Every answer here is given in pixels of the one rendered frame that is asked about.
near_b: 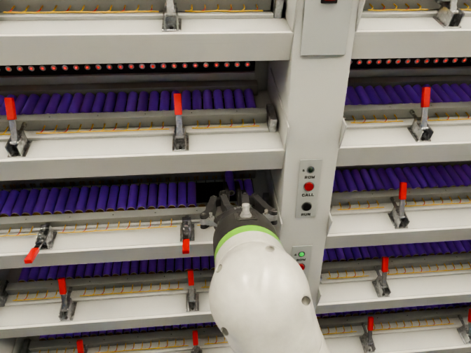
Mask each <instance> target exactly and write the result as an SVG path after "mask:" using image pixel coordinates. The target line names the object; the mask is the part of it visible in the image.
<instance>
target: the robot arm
mask: <svg viewBox="0 0 471 353"><path fill-rule="evenodd" d="M235 197H236V200H237V204H238V206H237V207H233V205H231V203H230V191H229V189H228V185H227V182H226V181H224V182H223V190H221V191H219V197H217V196H216V195H212V196H211V197H210V200H209V202H208V204H207V206H206V209H205V211H203V212H202V213H200V228H201V229H206V228H208V227H209V226H210V227H212V226H214V229H215V232H214V236H213V249H214V268H215V269H214V274H213V277H212V280H211V283H210V290H209V302H210V310H211V313H212V316H213V319H214V321H215V323H216V325H217V326H218V328H219V330H220V331H221V332H222V334H223V336H224V337H225V339H226V340H227V342H228V343H229V345H230V346H231V349H232V350H233V352H234V353H331V352H330V350H329V348H328V346H327V344H326V341H325V339H324V337H323V334H322V331H321V330H320V326H319V324H318V319H317V317H316V314H315V309H314V306H313V301H312V298H311V294H310V288H309V285H308V280H307V278H306V276H305V274H304V272H303V270H302V269H301V267H300V265H299V264H298V263H297V262H296V261H295V260H294V259H293V258H292V257H291V256H290V255H289V254H288V253H287V252H286V251H285V250H284V248H283V246H282V244H281V242H280V240H279V237H278V235H277V233H276V231H275V229H274V227H273V225H276V224H278V211H277V210H276V209H274V208H272V207H270V206H269V205H268V204H267V203H266V202H265V201H264V200H263V199H262V198H261V197H260V196H259V195H258V194H257V193H253V194H252V195H248V193H247V191H246V190H241V189H240V184H239V181H235ZM250 205H252V208H251V207H250ZM219 206H220V207H221V210H222V214H220V215H218V216H217V217H215V214H216V212H217V207H219Z"/></svg>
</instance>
